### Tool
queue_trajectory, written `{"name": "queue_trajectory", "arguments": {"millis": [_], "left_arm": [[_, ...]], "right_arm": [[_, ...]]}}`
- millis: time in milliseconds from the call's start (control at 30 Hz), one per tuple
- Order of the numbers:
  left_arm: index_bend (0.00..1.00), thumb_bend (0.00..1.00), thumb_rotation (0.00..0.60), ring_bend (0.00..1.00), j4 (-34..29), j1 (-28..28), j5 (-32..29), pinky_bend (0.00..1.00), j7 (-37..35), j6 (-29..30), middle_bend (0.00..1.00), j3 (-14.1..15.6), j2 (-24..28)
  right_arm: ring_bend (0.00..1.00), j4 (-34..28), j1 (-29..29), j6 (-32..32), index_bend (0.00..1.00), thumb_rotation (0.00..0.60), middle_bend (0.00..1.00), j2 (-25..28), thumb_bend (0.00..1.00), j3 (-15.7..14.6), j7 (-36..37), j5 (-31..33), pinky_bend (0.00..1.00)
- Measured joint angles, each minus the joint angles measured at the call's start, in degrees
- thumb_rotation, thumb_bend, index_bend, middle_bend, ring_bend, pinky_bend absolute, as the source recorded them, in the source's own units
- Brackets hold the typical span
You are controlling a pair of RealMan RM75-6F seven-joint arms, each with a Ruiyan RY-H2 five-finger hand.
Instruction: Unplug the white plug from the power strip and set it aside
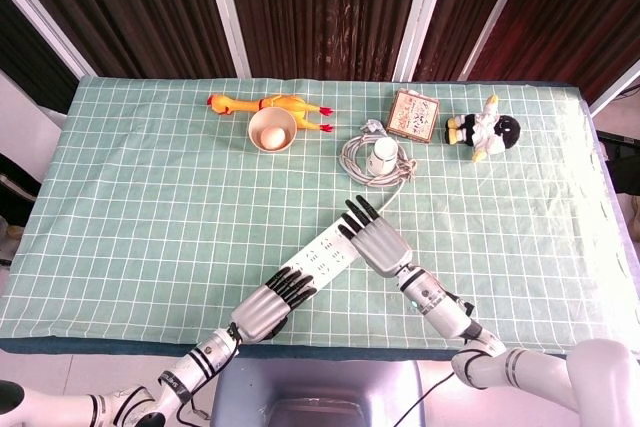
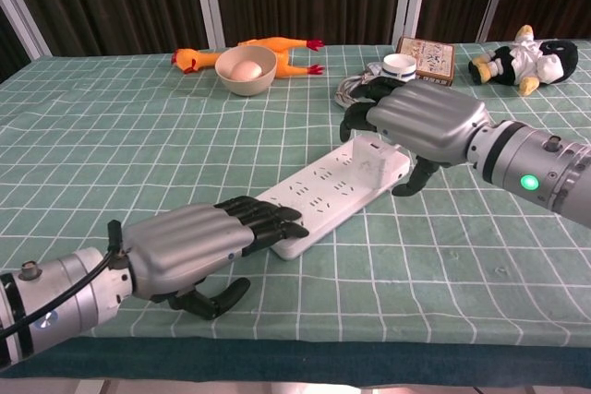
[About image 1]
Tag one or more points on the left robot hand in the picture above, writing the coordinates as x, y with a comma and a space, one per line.
260, 314

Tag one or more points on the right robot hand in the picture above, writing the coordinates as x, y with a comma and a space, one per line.
382, 247

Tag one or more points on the white power strip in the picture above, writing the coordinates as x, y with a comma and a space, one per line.
325, 252

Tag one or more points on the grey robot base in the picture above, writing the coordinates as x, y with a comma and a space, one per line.
320, 392

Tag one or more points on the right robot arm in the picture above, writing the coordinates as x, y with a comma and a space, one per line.
440, 307

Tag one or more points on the white paper cup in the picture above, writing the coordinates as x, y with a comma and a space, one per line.
382, 157

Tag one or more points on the brown printed box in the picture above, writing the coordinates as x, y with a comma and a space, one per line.
412, 114

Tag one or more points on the green checked tablecloth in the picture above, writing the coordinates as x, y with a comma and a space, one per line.
150, 222

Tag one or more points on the pale egg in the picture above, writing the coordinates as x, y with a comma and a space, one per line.
273, 138

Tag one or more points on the black white penguin plush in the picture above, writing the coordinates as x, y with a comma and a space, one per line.
505, 132

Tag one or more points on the beige bowl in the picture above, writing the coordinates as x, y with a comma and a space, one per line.
257, 127

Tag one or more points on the yellow rubber chicken toy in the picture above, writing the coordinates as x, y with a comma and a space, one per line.
235, 104

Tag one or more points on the black equipment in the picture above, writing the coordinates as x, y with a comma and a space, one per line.
625, 167

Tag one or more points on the white partition post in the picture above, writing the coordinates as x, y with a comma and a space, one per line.
227, 12
422, 12
620, 82
50, 27
492, 12

